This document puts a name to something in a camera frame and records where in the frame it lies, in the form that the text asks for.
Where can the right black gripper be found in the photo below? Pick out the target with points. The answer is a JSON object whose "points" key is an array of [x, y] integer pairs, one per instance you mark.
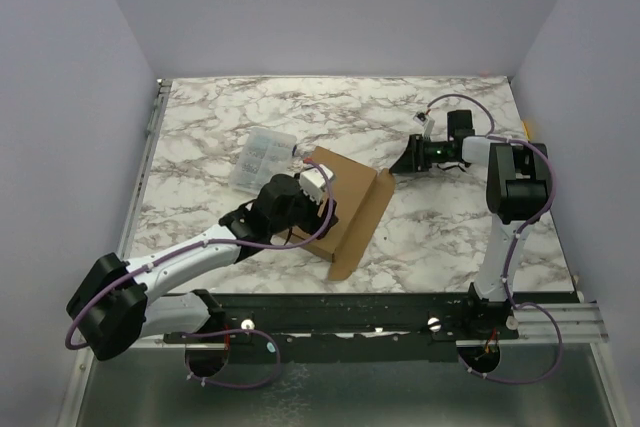
{"points": [[416, 155]]}

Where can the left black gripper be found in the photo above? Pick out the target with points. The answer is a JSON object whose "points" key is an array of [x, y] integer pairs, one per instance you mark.
{"points": [[316, 223]]}

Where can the brown cardboard box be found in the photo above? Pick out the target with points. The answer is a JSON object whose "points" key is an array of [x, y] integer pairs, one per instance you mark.
{"points": [[362, 195]]}

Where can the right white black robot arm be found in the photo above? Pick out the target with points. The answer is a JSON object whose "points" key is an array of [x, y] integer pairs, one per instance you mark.
{"points": [[519, 190]]}

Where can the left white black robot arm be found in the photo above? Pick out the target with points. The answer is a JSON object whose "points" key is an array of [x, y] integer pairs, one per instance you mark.
{"points": [[122, 300]]}

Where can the clear plastic screw organizer box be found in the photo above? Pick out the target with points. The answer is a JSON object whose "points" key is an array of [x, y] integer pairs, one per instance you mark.
{"points": [[265, 154]]}

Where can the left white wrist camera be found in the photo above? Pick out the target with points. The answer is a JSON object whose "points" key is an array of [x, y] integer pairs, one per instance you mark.
{"points": [[315, 180]]}

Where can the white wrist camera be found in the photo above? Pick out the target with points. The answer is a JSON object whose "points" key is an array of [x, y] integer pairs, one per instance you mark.
{"points": [[315, 180], [426, 121]]}

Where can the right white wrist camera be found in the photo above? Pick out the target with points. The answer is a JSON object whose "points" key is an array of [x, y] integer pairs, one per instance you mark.
{"points": [[426, 121]]}

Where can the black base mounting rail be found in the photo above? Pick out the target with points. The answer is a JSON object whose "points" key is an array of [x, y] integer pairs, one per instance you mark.
{"points": [[331, 328]]}

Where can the aluminium extrusion frame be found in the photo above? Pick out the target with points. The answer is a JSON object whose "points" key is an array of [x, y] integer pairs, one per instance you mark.
{"points": [[72, 401]]}

